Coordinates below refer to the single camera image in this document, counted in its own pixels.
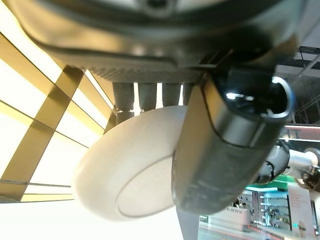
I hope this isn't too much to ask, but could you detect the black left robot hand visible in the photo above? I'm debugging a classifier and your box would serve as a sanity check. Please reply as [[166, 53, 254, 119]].
[[4, 0, 305, 216]]

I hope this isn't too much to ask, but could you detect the white round plate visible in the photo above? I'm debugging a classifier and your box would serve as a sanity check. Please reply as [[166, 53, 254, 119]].
[[72, 104, 189, 223]]

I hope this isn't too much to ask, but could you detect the white display stand with print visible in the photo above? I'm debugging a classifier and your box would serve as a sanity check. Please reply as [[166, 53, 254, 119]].
[[287, 183, 316, 240]]

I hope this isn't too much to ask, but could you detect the gold lattice window frame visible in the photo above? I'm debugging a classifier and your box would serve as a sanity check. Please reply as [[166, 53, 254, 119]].
[[0, 32, 118, 203]]

